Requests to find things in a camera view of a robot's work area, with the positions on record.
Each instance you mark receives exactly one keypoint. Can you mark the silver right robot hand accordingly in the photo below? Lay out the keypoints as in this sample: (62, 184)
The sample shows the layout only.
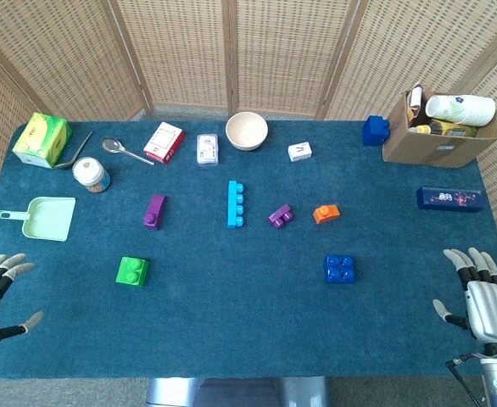
(488, 309)

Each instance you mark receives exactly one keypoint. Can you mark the green toy block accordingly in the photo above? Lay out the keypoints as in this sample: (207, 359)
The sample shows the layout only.
(130, 271)

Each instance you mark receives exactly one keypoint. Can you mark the small blue square block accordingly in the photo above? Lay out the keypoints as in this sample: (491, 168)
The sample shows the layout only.
(339, 269)

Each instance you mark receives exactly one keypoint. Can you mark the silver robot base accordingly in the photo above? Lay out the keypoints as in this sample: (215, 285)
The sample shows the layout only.
(236, 392)

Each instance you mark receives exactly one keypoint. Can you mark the stack of paper cups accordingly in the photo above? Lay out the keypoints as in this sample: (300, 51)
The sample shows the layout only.
(460, 109)

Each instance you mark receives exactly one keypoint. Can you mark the mint green dustpan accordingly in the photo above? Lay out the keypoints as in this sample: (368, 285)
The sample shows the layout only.
(49, 218)

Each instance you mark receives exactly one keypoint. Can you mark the long dark blue box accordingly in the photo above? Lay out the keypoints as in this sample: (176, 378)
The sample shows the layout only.
(450, 198)

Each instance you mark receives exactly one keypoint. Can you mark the white-lidded jar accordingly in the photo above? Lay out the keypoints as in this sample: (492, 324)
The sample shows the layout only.
(89, 174)

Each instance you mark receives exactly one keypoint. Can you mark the cardboard box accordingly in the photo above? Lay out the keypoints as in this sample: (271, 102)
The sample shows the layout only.
(435, 146)

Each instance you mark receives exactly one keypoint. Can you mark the green yellow tissue box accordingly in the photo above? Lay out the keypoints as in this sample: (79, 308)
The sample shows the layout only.
(40, 140)

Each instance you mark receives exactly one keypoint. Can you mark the yellow bottle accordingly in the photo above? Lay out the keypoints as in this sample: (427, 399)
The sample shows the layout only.
(445, 128)

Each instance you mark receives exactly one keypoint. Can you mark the orange single-stud block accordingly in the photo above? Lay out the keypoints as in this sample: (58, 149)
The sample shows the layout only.
(326, 214)

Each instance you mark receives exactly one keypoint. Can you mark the purple single-stud block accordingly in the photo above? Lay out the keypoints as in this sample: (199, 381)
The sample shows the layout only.
(154, 212)

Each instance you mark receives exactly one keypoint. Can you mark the metal spoon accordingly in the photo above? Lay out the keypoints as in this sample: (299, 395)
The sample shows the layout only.
(123, 149)

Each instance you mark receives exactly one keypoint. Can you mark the tall dark blue block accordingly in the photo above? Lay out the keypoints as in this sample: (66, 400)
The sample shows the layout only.
(375, 130)

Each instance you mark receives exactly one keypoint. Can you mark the snack packet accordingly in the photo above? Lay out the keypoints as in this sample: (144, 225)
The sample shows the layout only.
(414, 102)

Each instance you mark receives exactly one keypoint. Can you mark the small purple two-stud block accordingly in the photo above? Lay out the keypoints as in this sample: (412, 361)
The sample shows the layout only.
(280, 216)

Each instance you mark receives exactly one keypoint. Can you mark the blue carpet table cover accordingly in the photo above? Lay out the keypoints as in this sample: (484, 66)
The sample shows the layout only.
(248, 313)

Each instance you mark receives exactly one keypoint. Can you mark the red and white box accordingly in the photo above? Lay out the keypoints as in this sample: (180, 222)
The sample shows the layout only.
(162, 143)

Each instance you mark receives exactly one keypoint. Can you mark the small white box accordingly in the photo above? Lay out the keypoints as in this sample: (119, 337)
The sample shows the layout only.
(299, 152)

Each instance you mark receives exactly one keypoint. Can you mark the long light blue block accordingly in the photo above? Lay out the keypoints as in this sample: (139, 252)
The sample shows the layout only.
(234, 204)

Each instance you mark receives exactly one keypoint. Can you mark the beige bowl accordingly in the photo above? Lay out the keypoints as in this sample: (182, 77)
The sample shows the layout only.
(246, 131)

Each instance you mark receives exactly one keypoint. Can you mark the woven bamboo folding screen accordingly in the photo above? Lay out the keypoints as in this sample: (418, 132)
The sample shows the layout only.
(180, 51)

